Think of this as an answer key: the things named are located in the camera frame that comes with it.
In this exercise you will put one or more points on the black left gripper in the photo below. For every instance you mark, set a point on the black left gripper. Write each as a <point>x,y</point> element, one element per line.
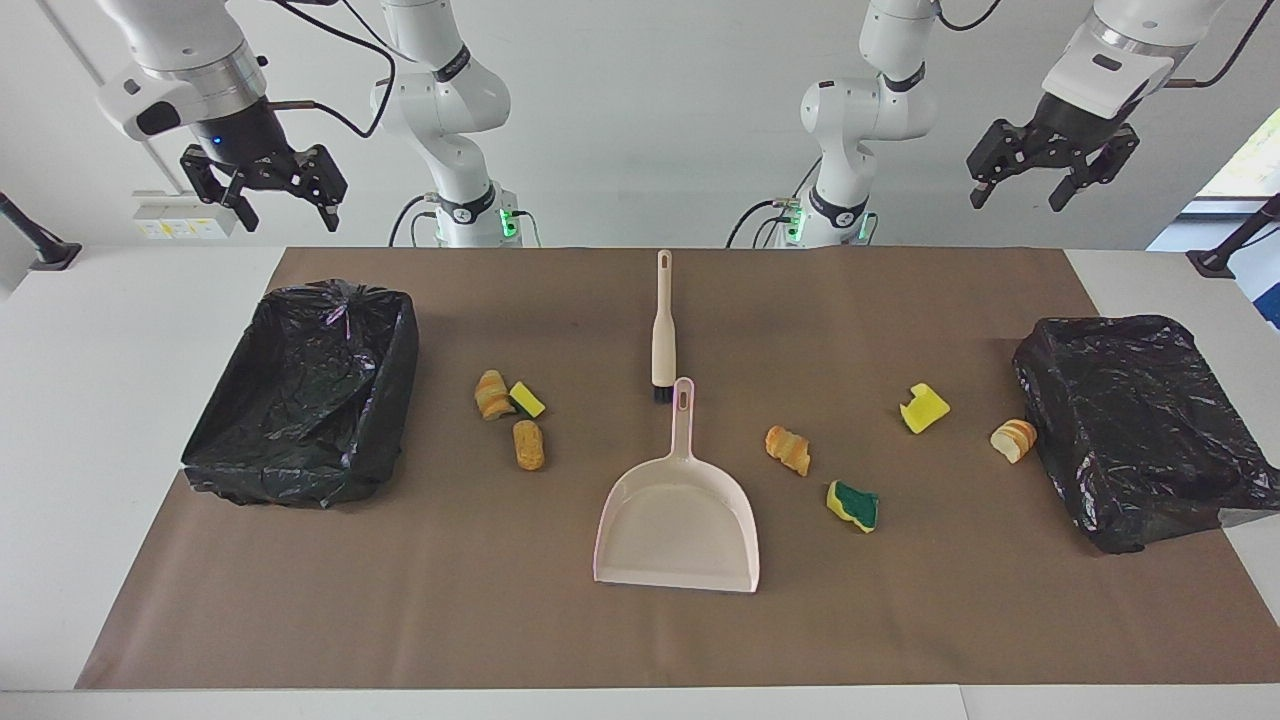
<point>1075,138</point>

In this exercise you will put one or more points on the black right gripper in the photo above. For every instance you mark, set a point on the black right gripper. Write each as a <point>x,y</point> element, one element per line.
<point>245,140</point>

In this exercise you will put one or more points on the pale sliced bread toy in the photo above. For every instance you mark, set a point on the pale sliced bread toy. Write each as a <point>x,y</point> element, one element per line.
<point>1012,441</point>

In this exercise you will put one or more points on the green topped yellow sponge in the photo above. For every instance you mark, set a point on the green topped yellow sponge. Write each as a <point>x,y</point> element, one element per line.
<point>853,506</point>

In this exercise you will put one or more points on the beige plastic dustpan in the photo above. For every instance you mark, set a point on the beige plastic dustpan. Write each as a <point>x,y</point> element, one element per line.
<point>680,520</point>

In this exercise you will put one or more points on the small yellow green sponge piece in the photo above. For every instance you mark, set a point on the small yellow green sponge piece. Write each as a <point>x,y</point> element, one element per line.
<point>528,400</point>

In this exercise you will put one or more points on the orange striped croissant toy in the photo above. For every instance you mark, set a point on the orange striped croissant toy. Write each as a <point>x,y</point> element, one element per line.
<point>492,395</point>
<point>788,450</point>

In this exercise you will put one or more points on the brown paper table mat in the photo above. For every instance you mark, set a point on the brown paper table mat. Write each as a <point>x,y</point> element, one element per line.
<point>640,630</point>

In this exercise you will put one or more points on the beige hand brush black bristles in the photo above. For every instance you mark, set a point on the beige hand brush black bristles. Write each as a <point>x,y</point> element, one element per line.
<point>663,340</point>

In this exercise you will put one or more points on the notched yellow sponge piece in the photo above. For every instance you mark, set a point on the notched yellow sponge piece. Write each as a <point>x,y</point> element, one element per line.
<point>922,412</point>

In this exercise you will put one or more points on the brown oblong bread toy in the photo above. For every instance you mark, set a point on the brown oblong bread toy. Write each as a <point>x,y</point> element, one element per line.
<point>528,446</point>

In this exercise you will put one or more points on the white wall socket box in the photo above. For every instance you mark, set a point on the white wall socket box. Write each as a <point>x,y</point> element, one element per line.
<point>185,215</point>

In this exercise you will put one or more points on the bin lined with black bag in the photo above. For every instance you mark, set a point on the bin lined with black bag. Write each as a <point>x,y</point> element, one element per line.
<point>1130,420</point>
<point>300,400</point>

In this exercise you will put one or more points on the bright window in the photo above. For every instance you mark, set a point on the bright window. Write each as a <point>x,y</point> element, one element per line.
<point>1250,160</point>

